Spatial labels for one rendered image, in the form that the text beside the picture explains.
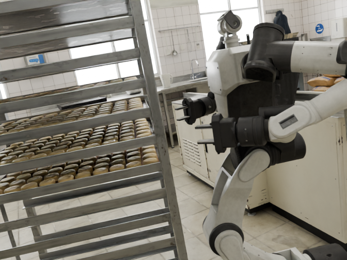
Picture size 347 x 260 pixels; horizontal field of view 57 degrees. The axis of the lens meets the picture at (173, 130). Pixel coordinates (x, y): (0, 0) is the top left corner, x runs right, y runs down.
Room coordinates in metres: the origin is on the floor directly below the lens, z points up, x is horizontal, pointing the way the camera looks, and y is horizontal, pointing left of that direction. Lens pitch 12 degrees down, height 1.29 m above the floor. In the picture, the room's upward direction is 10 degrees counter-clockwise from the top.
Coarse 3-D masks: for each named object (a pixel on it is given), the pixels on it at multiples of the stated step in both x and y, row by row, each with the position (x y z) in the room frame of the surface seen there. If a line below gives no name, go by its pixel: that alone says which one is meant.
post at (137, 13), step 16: (144, 32) 0.95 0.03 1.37; (144, 48) 0.95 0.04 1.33; (144, 64) 0.95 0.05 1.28; (160, 112) 0.95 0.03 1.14; (160, 128) 0.95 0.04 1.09; (160, 144) 0.95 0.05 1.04; (160, 160) 0.95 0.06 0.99; (176, 208) 0.95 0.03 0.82; (176, 224) 0.95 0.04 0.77; (176, 240) 0.95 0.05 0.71
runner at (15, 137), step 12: (144, 108) 0.98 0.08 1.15; (84, 120) 0.96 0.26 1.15; (96, 120) 0.96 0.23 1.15; (108, 120) 0.96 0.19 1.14; (120, 120) 0.97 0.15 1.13; (24, 132) 0.94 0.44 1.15; (36, 132) 0.94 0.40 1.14; (48, 132) 0.95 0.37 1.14; (60, 132) 0.95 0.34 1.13; (0, 144) 0.93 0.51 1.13
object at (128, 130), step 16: (96, 128) 1.31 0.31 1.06; (112, 128) 1.24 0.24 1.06; (128, 128) 1.19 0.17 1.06; (144, 128) 1.13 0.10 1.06; (16, 144) 1.27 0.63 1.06; (32, 144) 1.23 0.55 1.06; (48, 144) 1.16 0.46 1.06; (64, 144) 1.10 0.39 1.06; (80, 144) 1.05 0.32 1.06; (96, 144) 1.01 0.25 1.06; (0, 160) 1.08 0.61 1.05; (16, 160) 0.98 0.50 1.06
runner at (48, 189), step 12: (132, 168) 0.97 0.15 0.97; (144, 168) 0.97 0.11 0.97; (156, 168) 0.98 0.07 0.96; (72, 180) 0.95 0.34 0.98; (84, 180) 0.95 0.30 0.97; (96, 180) 0.96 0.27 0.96; (108, 180) 0.96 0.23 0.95; (12, 192) 0.93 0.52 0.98; (24, 192) 0.93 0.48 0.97; (36, 192) 0.94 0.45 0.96; (48, 192) 0.94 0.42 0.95; (0, 204) 0.93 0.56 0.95
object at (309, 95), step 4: (296, 92) 2.31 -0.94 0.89; (300, 92) 2.28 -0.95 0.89; (304, 92) 2.24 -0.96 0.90; (308, 92) 2.21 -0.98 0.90; (312, 92) 2.17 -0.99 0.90; (316, 92) 2.14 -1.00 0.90; (320, 92) 2.11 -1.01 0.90; (296, 96) 2.32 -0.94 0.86; (300, 96) 2.29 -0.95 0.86; (304, 96) 2.25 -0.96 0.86; (308, 96) 2.21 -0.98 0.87; (312, 96) 2.17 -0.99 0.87; (308, 100) 2.21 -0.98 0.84
